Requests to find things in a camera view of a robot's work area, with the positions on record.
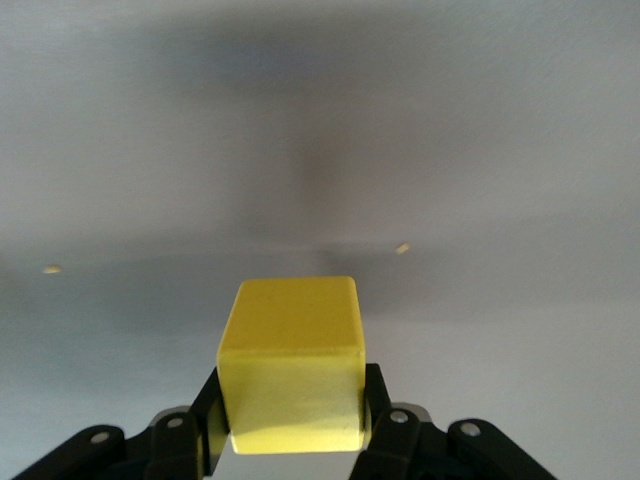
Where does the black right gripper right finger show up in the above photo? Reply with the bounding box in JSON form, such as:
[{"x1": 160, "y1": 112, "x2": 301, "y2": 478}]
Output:
[{"x1": 349, "y1": 363, "x2": 557, "y2": 480}]

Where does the yellow block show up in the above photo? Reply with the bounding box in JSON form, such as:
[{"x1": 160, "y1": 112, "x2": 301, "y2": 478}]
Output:
[{"x1": 215, "y1": 276, "x2": 368, "y2": 455}]

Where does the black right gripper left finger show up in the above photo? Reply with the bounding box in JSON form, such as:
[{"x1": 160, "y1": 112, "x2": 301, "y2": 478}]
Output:
[{"x1": 0, "y1": 367, "x2": 232, "y2": 480}]

